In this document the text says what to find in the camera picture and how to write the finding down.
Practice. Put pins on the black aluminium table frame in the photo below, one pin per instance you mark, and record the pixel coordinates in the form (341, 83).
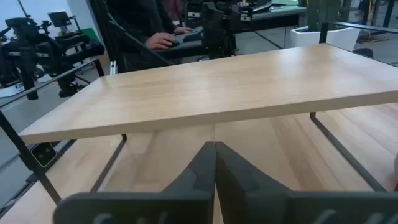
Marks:
(37, 172)

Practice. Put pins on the wooden shelf black metal frame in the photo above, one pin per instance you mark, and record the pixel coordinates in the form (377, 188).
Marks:
(217, 90)

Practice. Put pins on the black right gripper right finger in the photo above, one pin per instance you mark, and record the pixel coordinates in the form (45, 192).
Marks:
(248, 205)

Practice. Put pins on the black computer mouse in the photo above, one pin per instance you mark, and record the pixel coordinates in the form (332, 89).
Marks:
(174, 43)

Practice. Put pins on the black keyboard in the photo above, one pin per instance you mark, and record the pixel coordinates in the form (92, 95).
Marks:
(192, 35)

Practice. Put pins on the black desk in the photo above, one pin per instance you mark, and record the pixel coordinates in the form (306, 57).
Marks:
(273, 18)

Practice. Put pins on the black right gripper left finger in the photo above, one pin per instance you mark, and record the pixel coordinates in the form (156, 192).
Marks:
(186, 205)

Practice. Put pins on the person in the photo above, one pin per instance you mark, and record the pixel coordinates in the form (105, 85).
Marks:
(140, 18)

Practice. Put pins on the green cactus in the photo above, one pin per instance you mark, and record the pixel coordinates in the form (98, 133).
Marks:
(323, 15)

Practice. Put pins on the black background robot station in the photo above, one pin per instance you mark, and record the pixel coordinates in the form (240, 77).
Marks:
(25, 46)

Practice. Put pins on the small table-level camera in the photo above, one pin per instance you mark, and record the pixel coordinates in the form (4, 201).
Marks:
(43, 154)

